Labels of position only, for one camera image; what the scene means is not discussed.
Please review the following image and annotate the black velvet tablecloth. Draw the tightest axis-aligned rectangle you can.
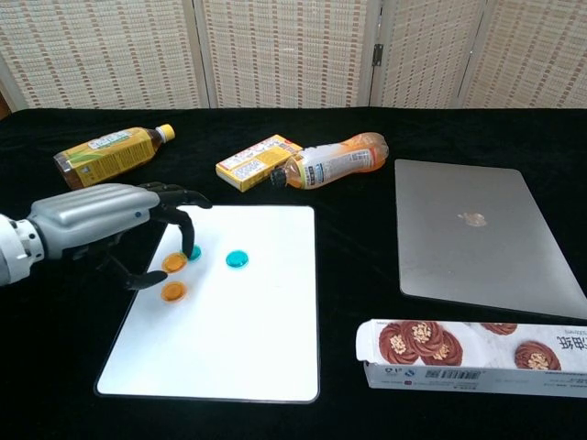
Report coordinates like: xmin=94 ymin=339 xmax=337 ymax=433
xmin=0 ymin=107 xmax=587 ymax=440

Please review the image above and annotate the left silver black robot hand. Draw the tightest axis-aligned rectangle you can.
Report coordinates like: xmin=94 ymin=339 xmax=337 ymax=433
xmin=28 ymin=181 xmax=214 ymax=292

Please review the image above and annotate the silver closed laptop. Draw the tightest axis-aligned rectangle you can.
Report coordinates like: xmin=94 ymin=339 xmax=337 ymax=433
xmin=393 ymin=158 xmax=587 ymax=321

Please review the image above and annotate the yellow drink carton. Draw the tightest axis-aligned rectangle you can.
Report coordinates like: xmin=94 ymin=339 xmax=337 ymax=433
xmin=215 ymin=133 xmax=305 ymax=193

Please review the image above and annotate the orange drink bottle black cap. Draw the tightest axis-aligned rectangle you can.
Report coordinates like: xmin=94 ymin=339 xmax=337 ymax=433
xmin=269 ymin=131 xmax=390 ymax=190

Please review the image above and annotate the tea bottle yellow cap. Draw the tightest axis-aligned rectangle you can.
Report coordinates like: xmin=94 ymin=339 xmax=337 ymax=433
xmin=52 ymin=123 xmax=177 ymax=193

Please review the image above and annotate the baking paper box cookie print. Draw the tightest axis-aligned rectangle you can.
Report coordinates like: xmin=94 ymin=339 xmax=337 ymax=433
xmin=354 ymin=319 xmax=587 ymax=399

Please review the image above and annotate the woven bamboo folding screen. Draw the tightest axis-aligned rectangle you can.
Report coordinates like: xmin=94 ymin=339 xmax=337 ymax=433
xmin=0 ymin=0 xmax=587 ymax=111

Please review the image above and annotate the white board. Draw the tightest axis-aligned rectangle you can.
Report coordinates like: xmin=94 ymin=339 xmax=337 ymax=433
xmin=94 ymin=203 xmax=321 ymax=405

